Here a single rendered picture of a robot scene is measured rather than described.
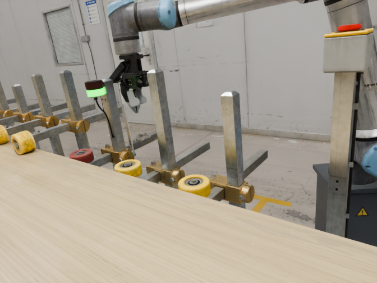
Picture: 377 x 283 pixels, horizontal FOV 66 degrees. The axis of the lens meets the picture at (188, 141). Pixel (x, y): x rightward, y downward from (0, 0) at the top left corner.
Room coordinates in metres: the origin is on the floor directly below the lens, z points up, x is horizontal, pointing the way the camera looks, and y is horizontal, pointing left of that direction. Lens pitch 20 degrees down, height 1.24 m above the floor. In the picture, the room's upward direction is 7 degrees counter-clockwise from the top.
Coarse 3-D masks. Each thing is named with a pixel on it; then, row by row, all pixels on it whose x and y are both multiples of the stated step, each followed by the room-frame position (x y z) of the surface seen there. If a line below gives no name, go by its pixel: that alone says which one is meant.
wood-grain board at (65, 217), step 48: (0, 144) 1.22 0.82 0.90; (0, 192) 0.73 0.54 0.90; (48, 192) 0.70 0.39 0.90; (96, 192) 0.66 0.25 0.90; (144, 192) 0.63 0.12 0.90; (0, 240) 0.50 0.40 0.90; (48, 240) 0.48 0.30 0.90; (96, 240) 0.46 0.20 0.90; (144, 240) 0.45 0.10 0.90; (192, 240) 0.43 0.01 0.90; (240, 240) 0.42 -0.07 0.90; (288, 240) 0.40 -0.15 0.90; (336, 240) 0.39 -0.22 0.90
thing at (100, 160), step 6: (156, 132) 1.25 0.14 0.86; (150, 138) 1.21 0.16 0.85; (156, 138) 1.23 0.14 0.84; (126, 144) 1.13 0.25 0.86; (138, 144) 1.15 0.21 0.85; (144, 144) 1.17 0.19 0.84; (102, 156) 1.02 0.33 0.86; (108, 156) 1.03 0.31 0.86; (90, 162) 0.98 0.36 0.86; (96, 162) 0.99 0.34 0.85; (102, 162) 1.01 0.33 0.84; (108, 162) 1.03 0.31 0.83
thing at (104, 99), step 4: (92, 80) 1.03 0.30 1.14; (96, 80) 1.01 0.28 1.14; (100, 80) 1.00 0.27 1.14; (100, 88) 0.99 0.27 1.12; (104, 96) 1.02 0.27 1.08; (96, 100) 1.00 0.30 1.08; (104, 100) 1.03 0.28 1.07; (100, 108) 1.01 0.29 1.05; (104, 112) 1.01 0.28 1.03; (108, 120) 1.02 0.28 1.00; (112, 136) 1.02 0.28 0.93
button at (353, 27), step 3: (354, 24) 0.54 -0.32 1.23; (357, 24) 0.54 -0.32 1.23; (360, 24) 0.54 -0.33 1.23; (339, 27) 0.56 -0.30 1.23; (342, 27) 0.55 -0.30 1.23; (345, 27) 0.54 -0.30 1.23; (348, 27) 0.54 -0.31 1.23; (351, 27) 0.54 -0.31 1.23; (354, 27) 0.54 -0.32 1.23; (357, 27) 0.54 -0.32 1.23; (360, 27) 0.54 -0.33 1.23; (339, 30) 0.56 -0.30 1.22; (342, 30) 0.55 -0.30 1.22; (345, 30) 0.55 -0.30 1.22; (348, 30) 0.54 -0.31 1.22; (351, 30) 0.54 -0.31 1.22
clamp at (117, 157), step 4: (104, 148) 1.08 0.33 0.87; (108, 148) 1.08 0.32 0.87; (112, 148) 1.07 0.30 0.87; (104, 152) 1.07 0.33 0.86; (108, 152) 1.05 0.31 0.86; (112, 152) 1.03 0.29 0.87; (116, 152) 1.02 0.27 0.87; (120, 152) 1.02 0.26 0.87; (124, 152) 1.01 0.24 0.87; (128, 152) 1.02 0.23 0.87; (112, 156) 1.04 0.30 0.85; (116, 156) 1.02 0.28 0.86; (120, 156) 1.01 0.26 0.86; (124, 156) 1.00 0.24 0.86; (128, 156) 1.02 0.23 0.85; (132, 156) 1.03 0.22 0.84; (112, 160) 1.04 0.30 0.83; (116, 160) 1.02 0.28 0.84; (120, 160) 1.00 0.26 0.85; (124, 160) 1.00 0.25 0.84
